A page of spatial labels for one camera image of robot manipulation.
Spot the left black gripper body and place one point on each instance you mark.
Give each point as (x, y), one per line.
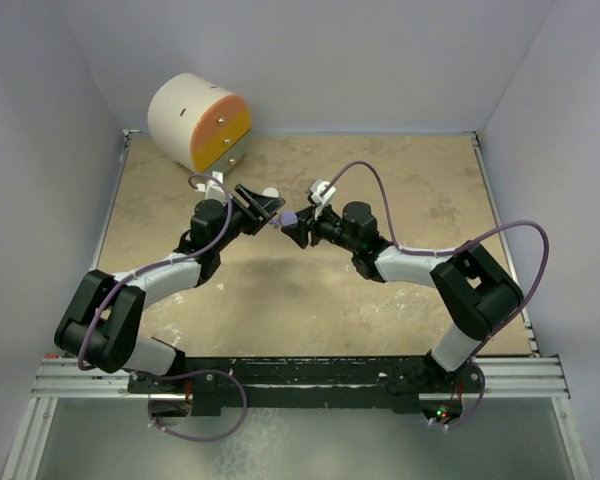
(243, 218)

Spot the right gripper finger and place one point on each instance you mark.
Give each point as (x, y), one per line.
(307, 216)
(299, 233)

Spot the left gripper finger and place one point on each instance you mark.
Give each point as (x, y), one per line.
(258, 202)
(265, 222)

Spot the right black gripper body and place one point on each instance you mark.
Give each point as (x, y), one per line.
(328, 227)

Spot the white earbud charging case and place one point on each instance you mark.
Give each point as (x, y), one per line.
(271, 192)

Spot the purple earbud charging case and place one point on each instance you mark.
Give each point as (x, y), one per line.
(287, 218)

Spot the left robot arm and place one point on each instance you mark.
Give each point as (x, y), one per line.
(101, 323)

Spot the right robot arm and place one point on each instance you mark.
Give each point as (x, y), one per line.
(478, 293)

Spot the round mini drawer cabinet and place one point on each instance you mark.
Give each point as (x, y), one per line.
(199, 124)

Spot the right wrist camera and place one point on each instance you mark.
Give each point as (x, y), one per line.
(320, 195)

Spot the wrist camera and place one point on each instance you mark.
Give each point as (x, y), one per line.
(320, 195)
(214, 187)

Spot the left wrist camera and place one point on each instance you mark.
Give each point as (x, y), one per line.
(214, 187)

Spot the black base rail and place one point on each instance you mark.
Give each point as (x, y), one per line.
(401, 384)

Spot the aluminium frame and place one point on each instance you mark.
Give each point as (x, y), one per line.
(270, 298)

